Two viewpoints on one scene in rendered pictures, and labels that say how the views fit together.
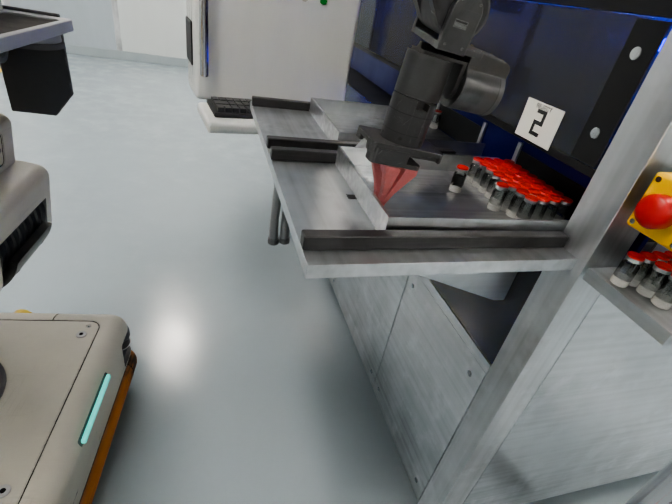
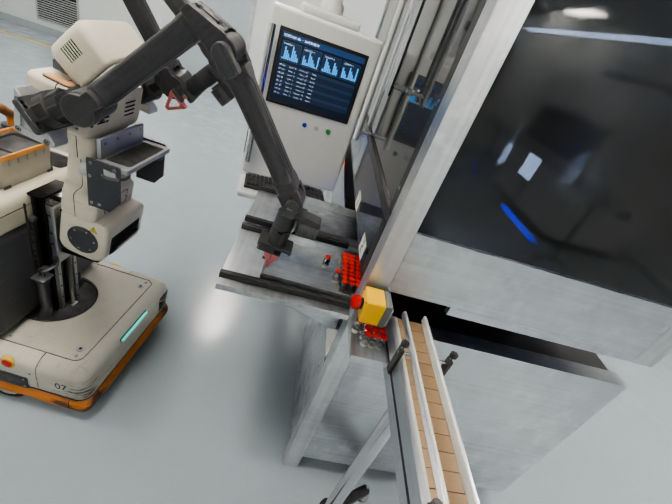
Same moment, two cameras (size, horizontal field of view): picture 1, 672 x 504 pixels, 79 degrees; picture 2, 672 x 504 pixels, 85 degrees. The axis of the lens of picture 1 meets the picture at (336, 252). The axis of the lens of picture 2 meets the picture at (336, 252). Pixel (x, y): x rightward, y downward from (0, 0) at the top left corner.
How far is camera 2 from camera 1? 0.68 m
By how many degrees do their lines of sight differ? 9
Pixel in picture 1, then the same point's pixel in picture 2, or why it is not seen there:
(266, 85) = not seen: hidden behind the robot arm
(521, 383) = (329, 374)
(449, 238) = (286, 289)
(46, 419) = (109, 323)
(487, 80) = (309, 228)
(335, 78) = (330, 174)
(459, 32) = (289, 211)
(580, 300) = not seen: hidden behind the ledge
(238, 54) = not seen: hidden behind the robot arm
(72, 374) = (128, 305)
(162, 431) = (167, 354)
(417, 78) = (278, 221)
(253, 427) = (218, 370)
